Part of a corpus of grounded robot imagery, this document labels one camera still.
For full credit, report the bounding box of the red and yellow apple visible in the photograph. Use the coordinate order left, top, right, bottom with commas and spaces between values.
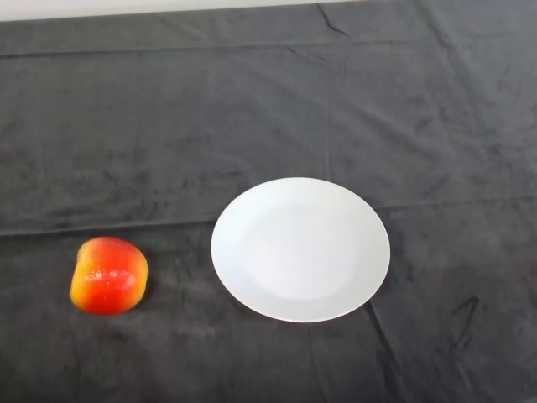
69, 236, 149, 316

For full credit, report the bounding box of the white round plate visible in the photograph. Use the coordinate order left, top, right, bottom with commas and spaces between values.
210, 176, 392, 324

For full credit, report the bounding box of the black cloth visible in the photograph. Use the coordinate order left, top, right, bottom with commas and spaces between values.
0, 0, 537, 403

